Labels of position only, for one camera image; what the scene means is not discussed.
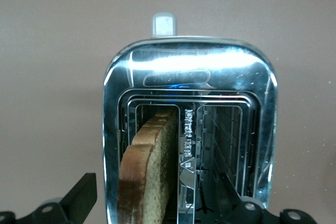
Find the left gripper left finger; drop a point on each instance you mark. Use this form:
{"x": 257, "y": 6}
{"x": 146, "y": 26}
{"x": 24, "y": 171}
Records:
{"x": 78, "y": 200}

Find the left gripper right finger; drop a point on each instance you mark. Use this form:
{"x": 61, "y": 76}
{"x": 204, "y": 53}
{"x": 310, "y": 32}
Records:
{"x": 249, "y": 208}

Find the brown bread slice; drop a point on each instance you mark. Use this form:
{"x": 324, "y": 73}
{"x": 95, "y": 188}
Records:
{"x": 147, "y": 166}

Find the beige chrome toaster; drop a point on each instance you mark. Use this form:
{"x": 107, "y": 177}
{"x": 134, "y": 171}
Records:
{"x": 189, "y": 61}

